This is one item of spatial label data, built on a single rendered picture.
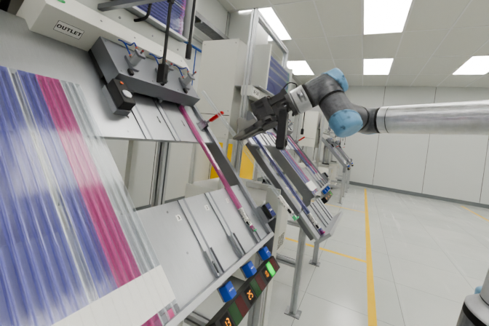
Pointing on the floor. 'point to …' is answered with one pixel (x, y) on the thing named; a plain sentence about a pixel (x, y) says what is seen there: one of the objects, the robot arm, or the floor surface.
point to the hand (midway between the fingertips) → (238, 139)
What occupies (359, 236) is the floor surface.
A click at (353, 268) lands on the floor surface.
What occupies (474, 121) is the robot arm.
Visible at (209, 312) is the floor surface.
